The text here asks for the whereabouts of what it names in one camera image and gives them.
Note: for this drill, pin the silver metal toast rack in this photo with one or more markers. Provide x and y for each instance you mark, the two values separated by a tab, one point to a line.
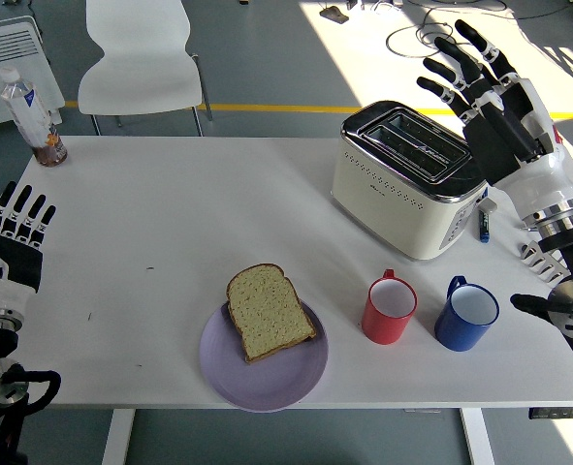
543	264

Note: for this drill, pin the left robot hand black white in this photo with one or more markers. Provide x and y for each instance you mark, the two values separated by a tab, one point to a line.
14	257

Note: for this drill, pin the white plastic chair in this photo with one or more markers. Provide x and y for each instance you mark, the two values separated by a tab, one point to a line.
136	72

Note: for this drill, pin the purple plastic plate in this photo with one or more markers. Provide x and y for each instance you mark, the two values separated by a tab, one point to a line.
266	382

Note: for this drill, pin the blue marker pen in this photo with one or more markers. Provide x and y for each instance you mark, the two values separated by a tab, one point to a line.
484	227

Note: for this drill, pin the red enamel mug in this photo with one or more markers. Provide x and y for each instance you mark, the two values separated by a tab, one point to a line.
385	324

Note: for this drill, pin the brown floor pedal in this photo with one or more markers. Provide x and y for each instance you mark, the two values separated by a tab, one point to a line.
335	14

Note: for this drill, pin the black table control panel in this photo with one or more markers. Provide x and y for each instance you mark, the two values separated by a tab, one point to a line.
562	412

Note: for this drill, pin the cream chrome toaster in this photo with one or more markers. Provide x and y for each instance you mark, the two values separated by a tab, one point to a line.
388	203

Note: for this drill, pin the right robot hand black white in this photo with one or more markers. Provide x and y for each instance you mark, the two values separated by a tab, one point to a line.
509	140

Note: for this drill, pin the clear plastic drink bottle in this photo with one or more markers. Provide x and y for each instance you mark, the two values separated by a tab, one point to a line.
29	111

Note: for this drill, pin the blue enamel mug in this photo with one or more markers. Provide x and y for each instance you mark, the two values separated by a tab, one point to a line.
458	334

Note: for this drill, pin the bread slice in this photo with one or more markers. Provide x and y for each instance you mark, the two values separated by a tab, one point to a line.
269	315

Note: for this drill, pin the white panel heater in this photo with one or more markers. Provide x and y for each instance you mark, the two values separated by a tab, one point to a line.
5	43

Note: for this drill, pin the white table leg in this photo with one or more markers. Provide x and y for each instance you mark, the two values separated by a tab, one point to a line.
117	436
477	436

